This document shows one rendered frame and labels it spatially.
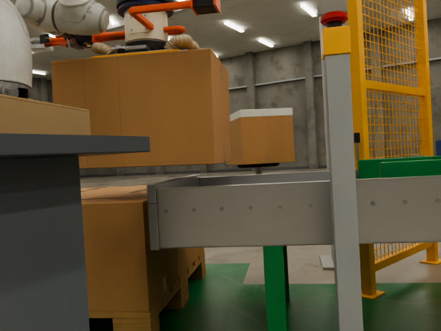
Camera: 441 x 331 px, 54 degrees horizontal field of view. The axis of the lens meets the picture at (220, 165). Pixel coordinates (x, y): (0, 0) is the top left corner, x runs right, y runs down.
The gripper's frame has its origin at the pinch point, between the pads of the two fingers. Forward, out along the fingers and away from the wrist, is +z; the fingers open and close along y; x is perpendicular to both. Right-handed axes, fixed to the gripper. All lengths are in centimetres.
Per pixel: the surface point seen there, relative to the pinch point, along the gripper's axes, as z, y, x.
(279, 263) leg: -35, 85, 76
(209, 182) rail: 30, 63, 43
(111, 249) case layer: -20, 83, 15
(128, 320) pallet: -20, 109, 20
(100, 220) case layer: -20, 72, 11
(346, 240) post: -53, 75, 94
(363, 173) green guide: 22, 62, 111
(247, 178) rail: 30, 62, 61
